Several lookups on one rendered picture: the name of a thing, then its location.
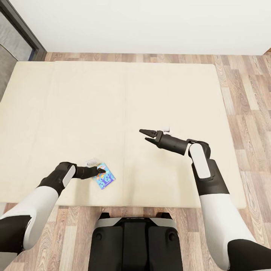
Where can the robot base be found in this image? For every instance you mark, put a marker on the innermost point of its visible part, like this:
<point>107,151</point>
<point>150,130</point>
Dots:
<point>135,244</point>

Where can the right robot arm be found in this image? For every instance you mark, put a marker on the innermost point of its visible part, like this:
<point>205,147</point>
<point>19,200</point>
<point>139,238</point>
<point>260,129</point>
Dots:
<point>229,241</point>

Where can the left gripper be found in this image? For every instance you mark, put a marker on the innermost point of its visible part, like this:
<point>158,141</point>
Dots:
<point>91,172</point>

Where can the board game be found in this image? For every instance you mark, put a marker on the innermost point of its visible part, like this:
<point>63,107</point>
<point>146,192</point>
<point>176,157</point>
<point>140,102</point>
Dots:
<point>104,179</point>

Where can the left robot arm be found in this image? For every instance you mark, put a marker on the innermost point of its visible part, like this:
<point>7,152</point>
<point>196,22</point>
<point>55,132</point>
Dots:
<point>22,226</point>

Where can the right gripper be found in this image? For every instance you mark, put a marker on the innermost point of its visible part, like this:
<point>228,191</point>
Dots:
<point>160,139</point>

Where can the bed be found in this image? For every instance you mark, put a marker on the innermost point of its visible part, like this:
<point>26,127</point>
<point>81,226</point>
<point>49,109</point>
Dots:
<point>72,111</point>

